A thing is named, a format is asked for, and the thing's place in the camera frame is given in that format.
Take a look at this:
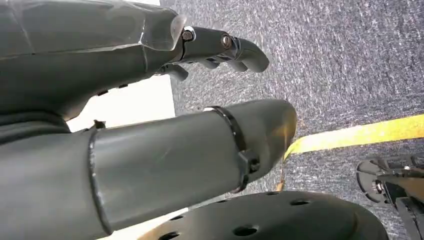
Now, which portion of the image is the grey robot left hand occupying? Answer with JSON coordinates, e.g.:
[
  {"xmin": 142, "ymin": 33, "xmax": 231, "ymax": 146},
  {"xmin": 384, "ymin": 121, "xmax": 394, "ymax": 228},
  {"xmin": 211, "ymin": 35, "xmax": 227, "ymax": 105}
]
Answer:
[{"xmin": 0, "ymin": 0, "xmax": 298, "ymax": 240}]

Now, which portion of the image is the ribbed grey left arm sleeve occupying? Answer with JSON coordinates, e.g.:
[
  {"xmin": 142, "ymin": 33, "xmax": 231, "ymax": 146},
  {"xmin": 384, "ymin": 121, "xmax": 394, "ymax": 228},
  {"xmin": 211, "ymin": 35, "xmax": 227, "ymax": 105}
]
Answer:
[{"xmin": 0, "ymin": 111, "xmax": 72, "ymax": 145}]

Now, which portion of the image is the black perforated robot foot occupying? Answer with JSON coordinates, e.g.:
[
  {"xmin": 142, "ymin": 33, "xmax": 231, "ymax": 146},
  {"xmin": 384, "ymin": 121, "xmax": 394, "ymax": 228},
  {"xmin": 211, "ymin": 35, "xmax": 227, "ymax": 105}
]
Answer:
[{"xmin": 137, "ymin": 190, "xmax": 389, "ymax": 240}]

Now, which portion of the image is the yellow floor tape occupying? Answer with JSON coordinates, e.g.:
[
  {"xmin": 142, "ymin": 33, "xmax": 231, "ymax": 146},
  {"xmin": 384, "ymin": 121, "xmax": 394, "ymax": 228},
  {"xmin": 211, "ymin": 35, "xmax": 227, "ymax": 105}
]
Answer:
[{"xmin": 274, "ymin": 113, "xmax": 424, "ymax": 193}]

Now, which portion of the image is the black robot foot mechanism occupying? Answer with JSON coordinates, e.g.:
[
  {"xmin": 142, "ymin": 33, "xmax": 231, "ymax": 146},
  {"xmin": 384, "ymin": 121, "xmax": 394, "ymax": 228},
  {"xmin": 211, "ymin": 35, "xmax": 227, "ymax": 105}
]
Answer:
[{"xmin": 355, "ymin": 153, "xmax": 424, "ymax": 240}]

